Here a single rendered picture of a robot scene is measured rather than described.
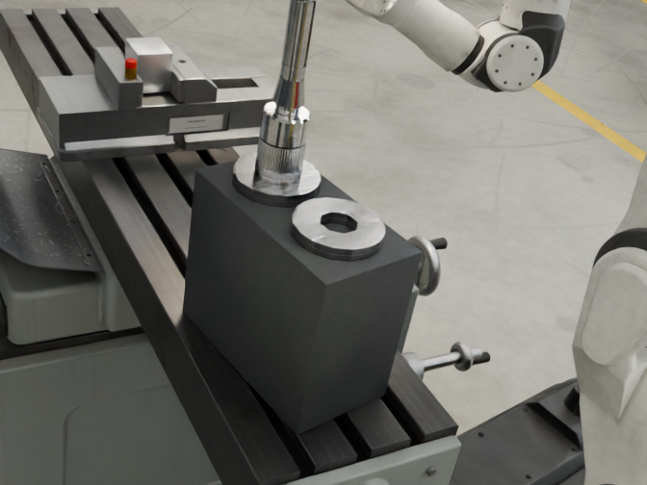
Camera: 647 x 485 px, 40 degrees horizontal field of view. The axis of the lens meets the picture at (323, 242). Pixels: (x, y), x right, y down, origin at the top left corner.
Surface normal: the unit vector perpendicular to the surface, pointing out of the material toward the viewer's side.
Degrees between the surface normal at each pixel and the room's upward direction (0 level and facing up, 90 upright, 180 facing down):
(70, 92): 0
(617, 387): 115
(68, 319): 90
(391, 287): 90
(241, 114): 90
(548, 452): 0
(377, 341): 90
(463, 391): 0
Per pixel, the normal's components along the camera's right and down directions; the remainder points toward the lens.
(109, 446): 0.46, 0.54
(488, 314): 0.15, -0.83
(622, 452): -0.77, 0.24
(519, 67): 0.07, 0.41
